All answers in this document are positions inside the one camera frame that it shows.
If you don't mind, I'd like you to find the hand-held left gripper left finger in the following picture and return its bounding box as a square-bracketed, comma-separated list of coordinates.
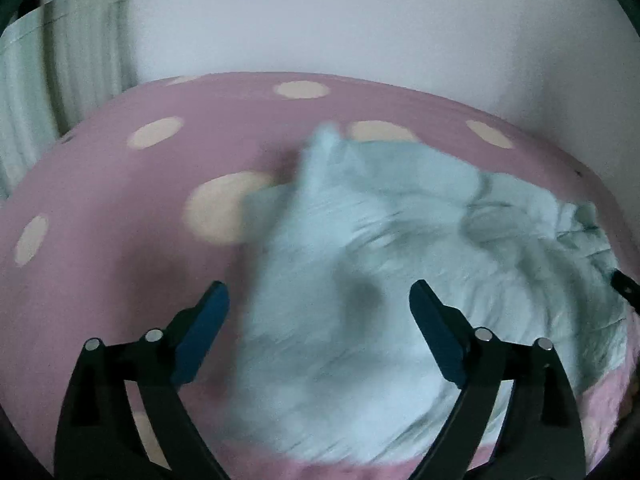
[54, 281, 231, 480]

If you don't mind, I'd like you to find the striped headboard cushion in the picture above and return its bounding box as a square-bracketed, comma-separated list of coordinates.
[0, 0, 138, 196]

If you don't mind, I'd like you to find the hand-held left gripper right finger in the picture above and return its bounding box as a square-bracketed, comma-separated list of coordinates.
[409, 280, 586, 480]

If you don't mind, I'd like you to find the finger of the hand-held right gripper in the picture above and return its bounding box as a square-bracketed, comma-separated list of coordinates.
[611, 269, 640, 311]

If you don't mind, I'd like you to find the light blue quilted jacket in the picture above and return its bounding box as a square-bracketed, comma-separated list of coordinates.
[227, 122, 631, 463]

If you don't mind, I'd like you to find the pink polka-dot bed sheet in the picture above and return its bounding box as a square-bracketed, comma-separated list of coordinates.
[2, 72, 640, 480]

